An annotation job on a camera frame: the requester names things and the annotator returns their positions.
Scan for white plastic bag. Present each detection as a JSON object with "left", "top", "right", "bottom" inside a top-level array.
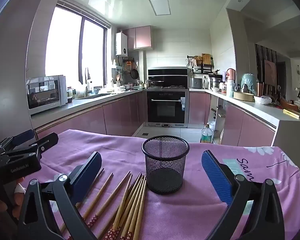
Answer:
[{"left": 254, "top": 95, "right": 272, "bottom": 105}]

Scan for green covered jug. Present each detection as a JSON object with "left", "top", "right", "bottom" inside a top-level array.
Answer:
[{"left": 241, "top": 73, "right": 258, "bottom": 95}]

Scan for black built-in oven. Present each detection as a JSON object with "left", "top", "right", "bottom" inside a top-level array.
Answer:
[{"left": 147, "top": 91, "right": 186, "bottom": 125}]

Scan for black mesh utensil holder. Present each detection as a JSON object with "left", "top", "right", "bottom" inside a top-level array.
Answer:
[{"left": 142, "top": 135, "right": 190, "bottom": 195}]

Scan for pink kitchen base cabinets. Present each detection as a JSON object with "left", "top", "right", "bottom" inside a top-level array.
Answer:
[{"left": 31, "top": 90, "right": 277, "bottom": 147}]

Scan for white water heater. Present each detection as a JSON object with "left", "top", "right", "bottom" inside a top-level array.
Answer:
[{"left": 115, "top": 32, "right": 129, "bottom": 57}]

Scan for white countertop oven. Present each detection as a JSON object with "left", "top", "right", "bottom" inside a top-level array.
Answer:
[{"left": 26, "top": 75, "right": 67, "bottom": 111}]

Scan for ceiling light panel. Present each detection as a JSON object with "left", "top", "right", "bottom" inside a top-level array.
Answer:
[{"left": 149, "top": 0, "right": 171, "bottom": 16}]

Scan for beige round tub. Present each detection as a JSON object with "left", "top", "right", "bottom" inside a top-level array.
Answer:
[{"left": 233, "top": 91, "right": 255, "bottom": 102}]

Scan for black wall rack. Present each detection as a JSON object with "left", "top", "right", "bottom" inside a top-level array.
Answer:
[{"left": 187, "top": 53, "right": 215, "bottom": 75}]

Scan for yellow wooden box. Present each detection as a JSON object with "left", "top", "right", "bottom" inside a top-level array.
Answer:
[{"left": 282, "top": 108, "right": 300, "bottom": 119}]

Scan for framed wall picture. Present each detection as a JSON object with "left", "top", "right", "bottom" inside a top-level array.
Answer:
[{"left": 263, "top": 59, "right": 277, "bottom": 86}]

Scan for black range hood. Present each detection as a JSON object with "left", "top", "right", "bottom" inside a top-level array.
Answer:
[{"left": 148, "top": 67, "right": 188, "bottom": 88}]

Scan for purple printed tablecloth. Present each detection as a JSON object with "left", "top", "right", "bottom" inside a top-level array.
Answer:
[{"left": 20, "top": 129, "right": 300, "bottom": 240}]

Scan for person's left hand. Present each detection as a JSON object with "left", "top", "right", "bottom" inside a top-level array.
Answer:
[{"left": 0, "top": 183, "right": 25, "bottom": 220}]

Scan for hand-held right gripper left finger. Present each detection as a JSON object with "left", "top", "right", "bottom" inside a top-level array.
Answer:
[{"left": 17, "top": 151, "right": 103, "bottom": 240}]

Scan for pink wall cabinet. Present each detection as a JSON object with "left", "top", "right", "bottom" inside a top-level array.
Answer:
[{"left": 122, "top": 26, "right": 153, "bottom": 50}]

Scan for cooking oil bottle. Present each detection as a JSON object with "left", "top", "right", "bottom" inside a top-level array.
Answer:
[{"left": 201, "top": 123, "right": 217, "bottom": 144}]

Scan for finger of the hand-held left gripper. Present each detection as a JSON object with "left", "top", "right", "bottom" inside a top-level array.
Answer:
[
  {"left": 0, "top": 129, "right": 35, "bottom": 155},
  {"left": 0, "top": 132, "right": 59, "bottom": 161}
]

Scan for steel pot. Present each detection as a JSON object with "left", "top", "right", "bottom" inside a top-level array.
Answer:
[{"left": 209, "top": 77, "right": 222, "bottom": 92}]

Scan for bunch of wooden chopsticks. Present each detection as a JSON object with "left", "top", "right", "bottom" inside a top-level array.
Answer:
[{"left": 59, "top": 168, "right": 147, "bottom": 240}]

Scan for kitchen window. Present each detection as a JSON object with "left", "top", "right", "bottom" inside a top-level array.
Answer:
[{"left": 45, "top": 0, "right": 112, "bottom": 85}]

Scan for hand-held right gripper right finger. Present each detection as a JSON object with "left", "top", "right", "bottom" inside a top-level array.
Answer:
[{"left": 201, "top": 150, "right": 285, "bottom": 240}]

